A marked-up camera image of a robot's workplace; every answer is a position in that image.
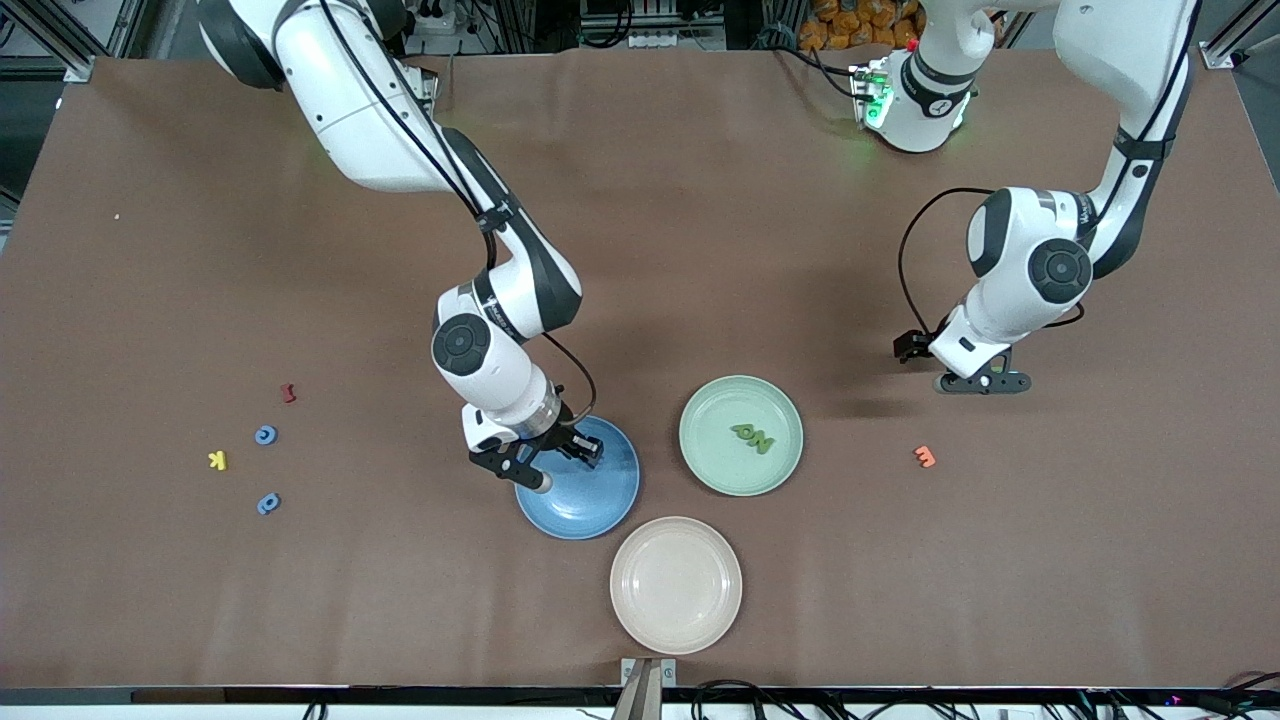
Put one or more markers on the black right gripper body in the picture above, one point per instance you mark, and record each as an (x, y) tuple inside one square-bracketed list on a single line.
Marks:
[(567, 433)]

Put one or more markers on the green foam letter a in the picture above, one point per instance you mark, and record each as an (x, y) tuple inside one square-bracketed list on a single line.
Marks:
[(742, 432)]

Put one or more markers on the green foam letter N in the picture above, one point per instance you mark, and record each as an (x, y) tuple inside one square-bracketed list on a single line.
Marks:
[(763, 443)]

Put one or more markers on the blue foam letter G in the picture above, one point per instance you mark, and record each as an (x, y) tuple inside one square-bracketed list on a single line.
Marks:
[(259, 435)]

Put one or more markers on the blue foam letter a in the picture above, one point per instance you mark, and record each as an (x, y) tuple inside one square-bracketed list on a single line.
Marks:
[(264, 507)]

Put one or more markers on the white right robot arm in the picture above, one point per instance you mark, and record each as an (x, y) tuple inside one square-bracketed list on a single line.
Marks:
[(505, 385)]

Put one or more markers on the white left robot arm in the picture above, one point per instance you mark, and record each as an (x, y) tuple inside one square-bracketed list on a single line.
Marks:
[(1000, 300)]

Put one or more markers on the blue plate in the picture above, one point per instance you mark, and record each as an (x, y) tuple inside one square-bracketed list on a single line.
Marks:
[(600, 500)]

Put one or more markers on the orange foam letter m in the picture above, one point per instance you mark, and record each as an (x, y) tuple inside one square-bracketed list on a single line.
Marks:
[(924, 457)]

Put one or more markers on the green plate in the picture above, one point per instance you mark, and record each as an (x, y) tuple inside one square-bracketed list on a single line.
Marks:
[(720, 460)]

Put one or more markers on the beige plate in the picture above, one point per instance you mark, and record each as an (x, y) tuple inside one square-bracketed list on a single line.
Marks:
[(676, 585)]

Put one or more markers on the brown table cover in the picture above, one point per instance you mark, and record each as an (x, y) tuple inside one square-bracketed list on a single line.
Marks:
[(700, 250)]

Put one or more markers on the orange packaged items pile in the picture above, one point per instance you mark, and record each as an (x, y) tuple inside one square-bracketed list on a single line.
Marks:
[(850, 25)]

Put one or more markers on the yellow foam letter K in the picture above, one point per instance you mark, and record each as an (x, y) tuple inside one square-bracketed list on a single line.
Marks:
[(216, 460)]

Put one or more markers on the white power strip with plugs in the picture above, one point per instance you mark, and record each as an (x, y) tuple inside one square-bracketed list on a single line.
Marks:
[(438, 18)]

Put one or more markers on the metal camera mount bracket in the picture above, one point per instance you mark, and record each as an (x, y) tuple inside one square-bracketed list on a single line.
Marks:
[(632, 668)]

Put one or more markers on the aluminium frame post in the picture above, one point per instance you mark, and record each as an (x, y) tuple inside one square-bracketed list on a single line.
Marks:
[(75, 65), (1218, 55)]

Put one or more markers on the aluminium extrusion rail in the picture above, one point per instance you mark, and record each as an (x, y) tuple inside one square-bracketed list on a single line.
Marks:
[(650, 8)]

